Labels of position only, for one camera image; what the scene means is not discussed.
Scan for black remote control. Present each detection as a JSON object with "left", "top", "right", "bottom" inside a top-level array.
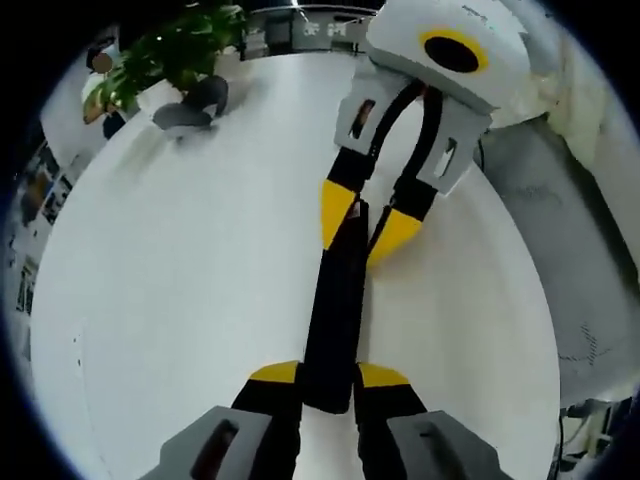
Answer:
[{"left": 301, "top": 196, "right": 372, "bottom": 415}]

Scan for black headset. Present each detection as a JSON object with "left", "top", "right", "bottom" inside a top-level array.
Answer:
[{"left": 151, "top": 74, "right": 230, "bottom": 133}]

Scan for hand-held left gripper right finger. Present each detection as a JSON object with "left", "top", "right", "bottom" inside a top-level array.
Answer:
[{"left": 352, "top": 362, "right": 507, "bottom": 480}]

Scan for black cable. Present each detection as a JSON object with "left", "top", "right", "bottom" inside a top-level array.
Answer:
[{"left": 552, "top": 412, "right": 569, "bottom": 480}]

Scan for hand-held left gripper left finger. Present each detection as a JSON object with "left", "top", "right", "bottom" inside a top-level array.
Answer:
[{"left": 159, "top": 360, "right": 307, "bottom": 480}]

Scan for white plant pot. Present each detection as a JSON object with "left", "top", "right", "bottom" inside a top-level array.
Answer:
[{"left": 135, "top": 79, "right": 187, "bottom": 117}]

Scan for green potted plant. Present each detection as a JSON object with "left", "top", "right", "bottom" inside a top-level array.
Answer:
[{"left": 81, "top": 3, "right": 247, "bottom": 126}]

